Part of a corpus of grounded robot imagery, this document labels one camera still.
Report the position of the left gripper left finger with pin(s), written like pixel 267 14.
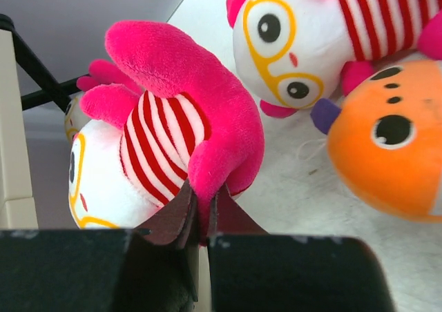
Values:
pixel 153 267

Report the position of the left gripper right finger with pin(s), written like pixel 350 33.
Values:
pixel 252 270

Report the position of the white pink glasses plush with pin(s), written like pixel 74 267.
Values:
pixel 291 53
pixel 163 112

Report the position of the orange shark plush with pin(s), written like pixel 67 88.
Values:
pixel 384 140

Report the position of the white pink plush on shelf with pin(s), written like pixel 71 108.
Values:
pixel 75 119

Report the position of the cream tiered shelf black frame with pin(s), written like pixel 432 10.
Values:
pixel 17 201

